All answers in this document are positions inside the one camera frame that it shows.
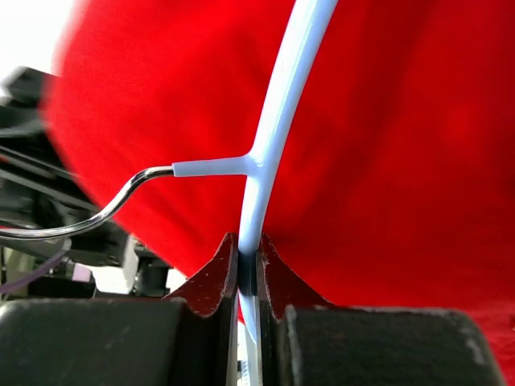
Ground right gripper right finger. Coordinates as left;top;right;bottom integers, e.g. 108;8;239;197
256;236;506;385

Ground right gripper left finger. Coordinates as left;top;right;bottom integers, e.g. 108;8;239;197
1;233;238;385

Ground red trousers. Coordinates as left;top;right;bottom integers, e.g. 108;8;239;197
44;1;514;384

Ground light blue plastic hanger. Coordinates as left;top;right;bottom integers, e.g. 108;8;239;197
1;1;336;340

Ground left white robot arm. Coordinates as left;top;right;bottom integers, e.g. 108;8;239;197
1;68;174;298

